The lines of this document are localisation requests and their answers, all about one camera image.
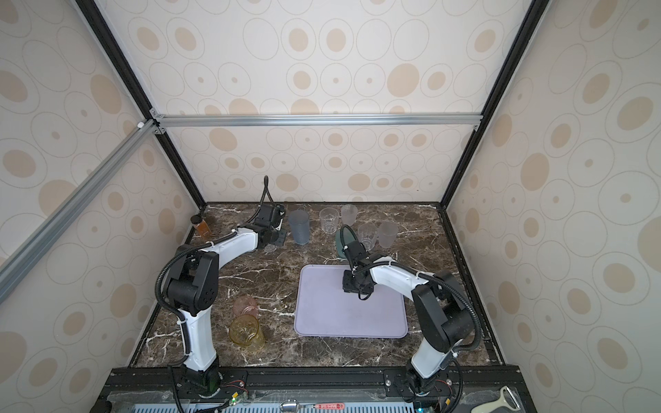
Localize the black corrugated cable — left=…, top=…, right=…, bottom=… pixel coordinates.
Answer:
left=154, top=174, right=272, bottom=362
left=337, top=224, right=484, bottom=354

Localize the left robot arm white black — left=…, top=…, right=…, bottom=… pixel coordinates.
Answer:
left=155, top=225, right=287, bottom=393

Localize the frosted dimpled small cup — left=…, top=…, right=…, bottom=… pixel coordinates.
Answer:
left=340, top=204, right=358, bottom=225

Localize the clear ribbed small glass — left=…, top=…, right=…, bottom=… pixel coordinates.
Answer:
left=319, top=208, right=340, bottom=234

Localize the lavender plastic tray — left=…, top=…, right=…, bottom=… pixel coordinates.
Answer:
left=294, top=265, right=408, bottom=339

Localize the black corrugated cable left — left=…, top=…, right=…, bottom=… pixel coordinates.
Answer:
left=154, top=174, right=272, bottom=362

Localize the frosted dimpled tall cup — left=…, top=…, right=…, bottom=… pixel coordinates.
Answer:
left=377, top=221, right=399, bottom=249

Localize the small amber bottle black cap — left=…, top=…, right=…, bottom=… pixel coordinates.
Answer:
left=190, top=214, right=213, bottom=241

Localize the black corrugated cable right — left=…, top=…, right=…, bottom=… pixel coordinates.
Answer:
left=337, top=224, right=484, bottom=354

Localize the tall blue plastic tumbler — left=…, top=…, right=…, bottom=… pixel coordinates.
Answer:
left=288, top=209, right=311, bottom=245

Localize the teal dimpled plastic tumbler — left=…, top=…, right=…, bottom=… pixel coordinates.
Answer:
left=335, top=226, right=356, bottom=259

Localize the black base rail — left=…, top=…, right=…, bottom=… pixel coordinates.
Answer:
left=92, top=366, right=536, bottom=412

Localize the white peeler tool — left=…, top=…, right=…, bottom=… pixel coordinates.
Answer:
left=471, top=385, right=522, bottom=413

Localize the aluminium frame bar horizontal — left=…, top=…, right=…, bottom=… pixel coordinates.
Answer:
left=156, top=113, right=483, bottom=127

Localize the clear faceted small glass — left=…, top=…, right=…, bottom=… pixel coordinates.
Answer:
left=358, top=223, right=378, bottom=251

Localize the yellow glass mug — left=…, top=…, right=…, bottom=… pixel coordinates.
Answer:
left=229, top=314, right=265, bottom=351

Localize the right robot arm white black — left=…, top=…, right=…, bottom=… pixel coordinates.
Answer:
left=343, top=254, right=483, bottom=380

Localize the red handled screwdriver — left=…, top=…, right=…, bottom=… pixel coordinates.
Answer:
left=280, top=400, right=346, bottom=413

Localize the aluminium frame bar left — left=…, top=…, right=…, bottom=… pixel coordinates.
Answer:
left=1, top=120, right=156, bottom=301

